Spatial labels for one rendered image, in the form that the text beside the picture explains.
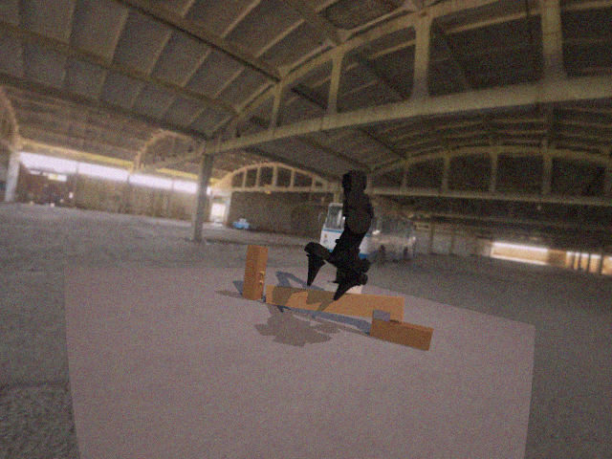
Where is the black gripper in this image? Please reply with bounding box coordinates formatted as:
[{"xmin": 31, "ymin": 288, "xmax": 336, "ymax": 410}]
[{"xmin": 304, "ymin": 235, "xmax": 368, "ymax": 300}]

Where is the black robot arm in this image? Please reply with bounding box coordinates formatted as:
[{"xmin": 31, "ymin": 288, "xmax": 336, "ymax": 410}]
[{"xmin": 333, "ymin": 170, "xmax": 374, "ymax": 284}]

